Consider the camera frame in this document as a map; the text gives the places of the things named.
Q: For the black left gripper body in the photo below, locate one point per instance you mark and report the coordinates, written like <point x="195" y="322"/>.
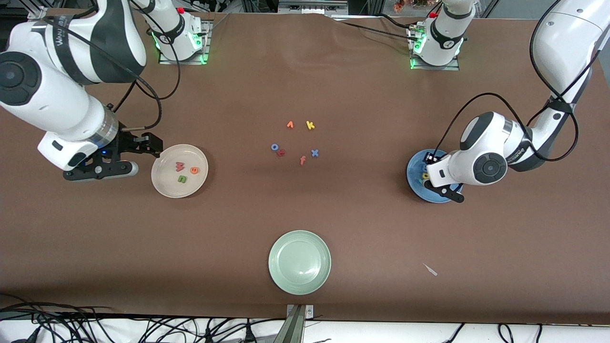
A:
<point x="431" y="157"/>

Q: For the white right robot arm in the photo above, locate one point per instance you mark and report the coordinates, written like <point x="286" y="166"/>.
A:
<point x="62" y="109"/>

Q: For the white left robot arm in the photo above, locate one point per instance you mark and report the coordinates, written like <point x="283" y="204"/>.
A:
<point x="567" y="43"/>

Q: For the blue round plate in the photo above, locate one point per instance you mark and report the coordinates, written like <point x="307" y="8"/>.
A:
<point x="412" y="171"/>

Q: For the beige round plate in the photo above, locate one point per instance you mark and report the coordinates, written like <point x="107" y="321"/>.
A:
<point x="188" y="188"/>

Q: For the white paper scrap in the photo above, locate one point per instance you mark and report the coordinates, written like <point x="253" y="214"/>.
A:
<point x="430" y="270"/>

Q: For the brown table cover sheet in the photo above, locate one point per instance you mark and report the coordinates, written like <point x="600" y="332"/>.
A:
<point x="333" y="214"/>

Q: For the pale green round plate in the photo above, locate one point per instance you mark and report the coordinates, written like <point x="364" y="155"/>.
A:
<point x="299" y="262"/>

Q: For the grey aluminium mast profile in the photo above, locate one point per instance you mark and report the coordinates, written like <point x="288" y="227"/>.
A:
<point x="293" y="328"/>

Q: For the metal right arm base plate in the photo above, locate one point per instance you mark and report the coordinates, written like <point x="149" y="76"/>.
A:
<point x="181" y="62"/>

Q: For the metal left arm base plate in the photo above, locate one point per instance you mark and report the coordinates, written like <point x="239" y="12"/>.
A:
<point x="436" y="68"/>

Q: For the silver table corner bracket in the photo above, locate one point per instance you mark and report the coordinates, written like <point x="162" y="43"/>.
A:
<point x="37" y="13"/>

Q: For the grey aluminium frame rail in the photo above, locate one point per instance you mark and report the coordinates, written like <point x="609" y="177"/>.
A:
<point x="312" y="7"/>

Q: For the silver table edge bracket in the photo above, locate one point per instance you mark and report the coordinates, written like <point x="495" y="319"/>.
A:
<point x="309" y="311"/>

